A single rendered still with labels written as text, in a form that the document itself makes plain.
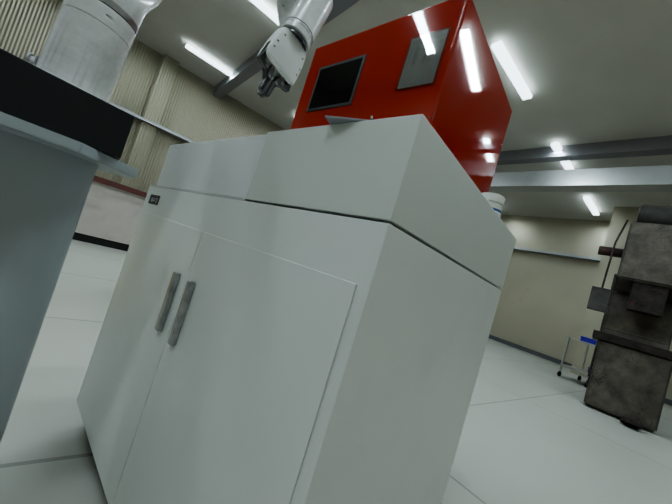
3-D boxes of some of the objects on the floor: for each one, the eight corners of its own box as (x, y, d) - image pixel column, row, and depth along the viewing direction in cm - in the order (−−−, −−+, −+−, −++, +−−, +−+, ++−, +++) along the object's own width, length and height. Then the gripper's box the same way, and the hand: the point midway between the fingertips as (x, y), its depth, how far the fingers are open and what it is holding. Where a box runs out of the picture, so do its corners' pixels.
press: (575, 389, 492) (622, 216, 505) (701, 442, 386) (756, 220, 399) (541, 389, 405) (599, 180, 418) (692, 457, 299) (762, 173, 312)
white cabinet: (235, 400, 146) (288, 235, 150) (418, 586, 82) (501, 290, 85) (61, 425, 98) (144, 183, 102) (169, 921, 34) (383, 219, 38)
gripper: (284, 6, 72) (246, 66, 69) (321, 61, 83) (291, 115, 79) (266, 16, 77) (230, 72, 74) (303, 67, 88) (274, 118, 84)
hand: (265, 88), depth 77 cm, fingers closed
